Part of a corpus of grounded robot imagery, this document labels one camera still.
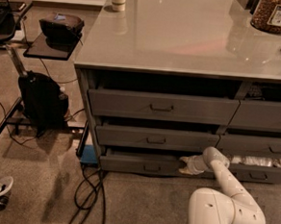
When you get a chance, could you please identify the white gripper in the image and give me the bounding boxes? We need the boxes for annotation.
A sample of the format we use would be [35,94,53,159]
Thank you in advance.
[179,155,209,175]

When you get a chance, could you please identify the grey drawer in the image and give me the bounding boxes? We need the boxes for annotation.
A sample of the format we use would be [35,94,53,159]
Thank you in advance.
[217,135,281,159]
[95,124,219,152]
[230,100,281,130]
[98,147,217,180]
[88,89,239,125]
[228,155,281,185]

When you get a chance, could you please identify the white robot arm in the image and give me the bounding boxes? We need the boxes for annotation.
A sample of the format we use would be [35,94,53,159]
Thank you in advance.
[179,147,266,224]

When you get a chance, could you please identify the grey drawer cabinet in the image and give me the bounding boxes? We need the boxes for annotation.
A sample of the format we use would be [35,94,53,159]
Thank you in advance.
[66,0,281,186]

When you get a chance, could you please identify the blue box on floor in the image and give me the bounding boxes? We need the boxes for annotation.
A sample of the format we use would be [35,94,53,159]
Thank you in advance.
[80,145,97,164]

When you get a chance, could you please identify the black backpack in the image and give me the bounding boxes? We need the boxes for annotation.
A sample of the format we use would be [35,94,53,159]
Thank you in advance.
[18,70,69,131]

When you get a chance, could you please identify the clear jar of nuts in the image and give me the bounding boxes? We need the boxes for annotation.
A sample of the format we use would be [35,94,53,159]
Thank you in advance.
[251,0,281,34]

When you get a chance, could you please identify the black pouch on tray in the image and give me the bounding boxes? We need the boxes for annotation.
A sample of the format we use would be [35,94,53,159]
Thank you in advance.
[38,12,84,43]

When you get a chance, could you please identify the black caster wheel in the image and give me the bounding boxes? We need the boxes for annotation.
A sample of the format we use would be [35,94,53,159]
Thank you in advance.
[0,195,9,211]

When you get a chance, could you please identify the black floor cables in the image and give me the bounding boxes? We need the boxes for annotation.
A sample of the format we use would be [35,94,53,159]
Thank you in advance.
[66,165,111,224]

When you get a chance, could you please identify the black desk frame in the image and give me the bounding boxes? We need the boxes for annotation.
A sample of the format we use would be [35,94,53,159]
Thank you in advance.
[0,45,89,157]

